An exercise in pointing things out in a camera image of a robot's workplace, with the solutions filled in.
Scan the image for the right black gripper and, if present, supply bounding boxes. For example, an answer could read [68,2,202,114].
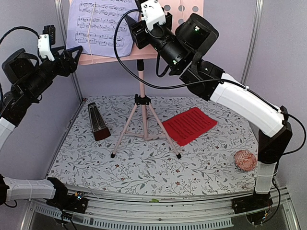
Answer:
[121,11,188,71]

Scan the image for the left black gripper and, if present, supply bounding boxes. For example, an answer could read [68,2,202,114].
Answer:
[24,45,83,98]

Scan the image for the purple sheet music page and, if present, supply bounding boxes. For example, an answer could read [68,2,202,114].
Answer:
[66,0,137,58]

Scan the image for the brown wooden metronome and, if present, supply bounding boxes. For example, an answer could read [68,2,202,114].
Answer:
[88,103,111,141]

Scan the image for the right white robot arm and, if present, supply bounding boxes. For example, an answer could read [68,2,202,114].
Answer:
[126,13,292,209]

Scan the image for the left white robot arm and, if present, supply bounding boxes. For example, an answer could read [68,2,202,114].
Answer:
[0,46,83,209]

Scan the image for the floral table mat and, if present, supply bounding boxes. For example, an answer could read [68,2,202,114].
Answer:
[49,96,258,196]

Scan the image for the red patterned egg shaker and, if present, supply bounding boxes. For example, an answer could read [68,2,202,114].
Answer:
[234,150,257,172]

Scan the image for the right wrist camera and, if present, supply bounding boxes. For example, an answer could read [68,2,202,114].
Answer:
[141,0,166,32]

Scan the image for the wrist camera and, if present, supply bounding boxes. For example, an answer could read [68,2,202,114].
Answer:
[37,25,56,61]
[141,0,166,32]

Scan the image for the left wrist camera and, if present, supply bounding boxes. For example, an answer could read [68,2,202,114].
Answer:
[37,25,56,61]

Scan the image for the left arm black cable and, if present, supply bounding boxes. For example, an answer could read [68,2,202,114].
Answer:
[0,26,40,46]

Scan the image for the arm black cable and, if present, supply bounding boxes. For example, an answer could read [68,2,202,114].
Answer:
[113,9,307,155]
[0,26,40,46]

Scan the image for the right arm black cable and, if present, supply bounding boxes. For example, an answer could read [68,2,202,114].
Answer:
[113,9,307,155]

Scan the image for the right metal frame post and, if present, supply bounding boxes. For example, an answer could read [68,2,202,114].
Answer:
[241,0,264,84]

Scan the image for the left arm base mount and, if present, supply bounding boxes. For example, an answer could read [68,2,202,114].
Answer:
[46,191,89,214]

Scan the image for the aluminium front rail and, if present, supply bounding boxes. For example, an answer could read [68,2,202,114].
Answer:
[21,186,301,230]

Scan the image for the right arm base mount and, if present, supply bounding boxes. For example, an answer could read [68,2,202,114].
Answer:
[231,193,273,214]

